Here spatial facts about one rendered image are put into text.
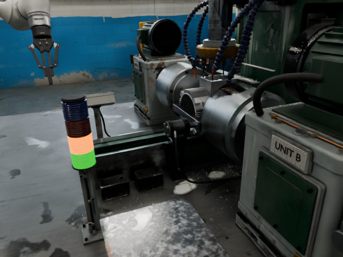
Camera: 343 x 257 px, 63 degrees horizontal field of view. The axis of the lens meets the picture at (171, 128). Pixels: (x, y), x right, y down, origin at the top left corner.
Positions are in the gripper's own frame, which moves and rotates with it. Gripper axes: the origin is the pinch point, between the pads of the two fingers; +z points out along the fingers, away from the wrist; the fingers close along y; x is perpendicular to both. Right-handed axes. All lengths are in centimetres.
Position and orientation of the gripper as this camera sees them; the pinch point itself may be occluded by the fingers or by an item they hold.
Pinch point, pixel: (49, 76)
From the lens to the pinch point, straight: 133.3
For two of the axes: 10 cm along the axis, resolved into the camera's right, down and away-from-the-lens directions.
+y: 9.3, -1.7, 3.3
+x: -3.3, 0.5, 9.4
